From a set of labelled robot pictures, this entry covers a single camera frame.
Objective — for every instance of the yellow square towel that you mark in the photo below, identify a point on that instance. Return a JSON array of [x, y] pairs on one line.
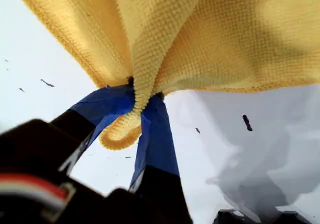
[[200, 33]]

